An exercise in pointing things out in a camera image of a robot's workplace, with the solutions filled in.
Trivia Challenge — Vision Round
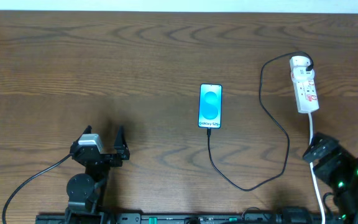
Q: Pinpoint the blue Galaxy smartphone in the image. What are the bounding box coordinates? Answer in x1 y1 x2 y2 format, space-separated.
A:
198 83 223 129

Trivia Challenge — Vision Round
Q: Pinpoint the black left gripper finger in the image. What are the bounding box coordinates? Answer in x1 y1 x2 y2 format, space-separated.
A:
114 126 130 160
70 125 92 155

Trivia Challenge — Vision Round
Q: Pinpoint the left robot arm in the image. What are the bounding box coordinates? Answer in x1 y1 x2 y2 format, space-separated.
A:
63 126 130 223

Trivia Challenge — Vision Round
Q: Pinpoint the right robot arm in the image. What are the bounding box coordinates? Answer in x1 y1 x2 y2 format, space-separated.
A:
303 133 358 223

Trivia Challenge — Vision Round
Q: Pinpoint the white USB charger plug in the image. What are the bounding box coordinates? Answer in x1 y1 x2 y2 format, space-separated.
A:
290 55 311 70

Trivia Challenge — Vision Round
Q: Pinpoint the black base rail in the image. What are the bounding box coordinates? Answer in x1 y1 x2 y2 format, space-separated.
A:
35 207 344 224

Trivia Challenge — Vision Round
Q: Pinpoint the white power strip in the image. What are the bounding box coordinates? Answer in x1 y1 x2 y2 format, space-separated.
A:
291 67 319 114

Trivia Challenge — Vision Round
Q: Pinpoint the white power strip cord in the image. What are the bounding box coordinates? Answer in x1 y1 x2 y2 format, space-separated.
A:
307 112 326 224

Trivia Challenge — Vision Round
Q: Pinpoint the black charging cable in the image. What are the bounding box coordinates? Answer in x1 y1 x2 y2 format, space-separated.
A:
206 51 315 192

